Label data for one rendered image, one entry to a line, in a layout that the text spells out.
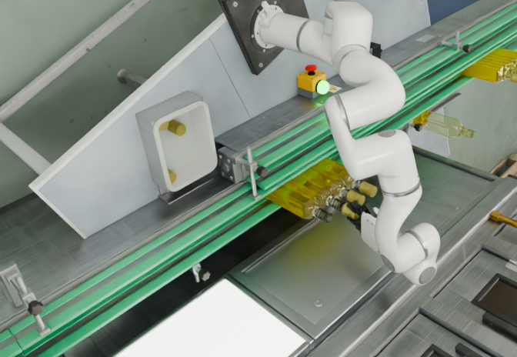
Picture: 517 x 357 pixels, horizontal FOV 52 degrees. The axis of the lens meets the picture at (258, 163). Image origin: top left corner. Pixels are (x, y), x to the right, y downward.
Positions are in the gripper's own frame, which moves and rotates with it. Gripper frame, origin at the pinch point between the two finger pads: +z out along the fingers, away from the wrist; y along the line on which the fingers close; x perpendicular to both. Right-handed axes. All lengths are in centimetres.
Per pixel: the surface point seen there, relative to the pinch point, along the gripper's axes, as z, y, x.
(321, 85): 39.3, 20.0, -16.0
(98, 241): 23, 6, 66
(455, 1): 90, 12, -125
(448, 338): -35.3, -16.9, -1.8
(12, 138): 61, 24, 77
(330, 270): -3.7, -12.8, 11.2
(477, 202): -2.5, -15.7, -45.8
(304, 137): 24.3, 13.3, 0.6
